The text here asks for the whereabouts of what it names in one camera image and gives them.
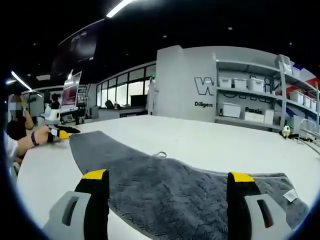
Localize grey towel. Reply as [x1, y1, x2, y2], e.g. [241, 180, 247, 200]
[69, 130, 310, 240]

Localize person's left hand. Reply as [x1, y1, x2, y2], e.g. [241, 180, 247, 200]
[36, 124, 63, 146]

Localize dark wristband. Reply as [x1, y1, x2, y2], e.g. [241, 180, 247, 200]
[30, 131, 41, 147]

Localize large dark red display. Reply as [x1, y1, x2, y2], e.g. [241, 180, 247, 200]
[59, 70, 83, 113]

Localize grey counter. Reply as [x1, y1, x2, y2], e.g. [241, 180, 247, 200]
[98, 106, 149, 121]

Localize short ceiling light strip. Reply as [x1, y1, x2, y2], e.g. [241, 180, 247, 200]
[10, 70, 33, 92]

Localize hanging dark screen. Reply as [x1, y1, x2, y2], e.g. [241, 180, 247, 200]
[51, 18, 106, 76]

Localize small white yellow toy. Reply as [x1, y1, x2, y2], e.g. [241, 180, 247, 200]
[279, 124, 293, 139]

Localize white hanging coat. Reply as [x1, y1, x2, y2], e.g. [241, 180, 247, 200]
[145, 75, 160, 116]

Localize grey metal shelving unit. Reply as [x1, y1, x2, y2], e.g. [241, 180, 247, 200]
[214, 53, 320, 135]

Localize rows of white storage bins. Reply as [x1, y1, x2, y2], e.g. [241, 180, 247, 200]
[218, 66, 318, 125]

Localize long ceiling light strip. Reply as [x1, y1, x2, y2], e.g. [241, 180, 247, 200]
[105, 0, 141, 19]

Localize metal wire dish rack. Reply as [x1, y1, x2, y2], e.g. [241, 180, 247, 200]
[296, 118, 320, 147]

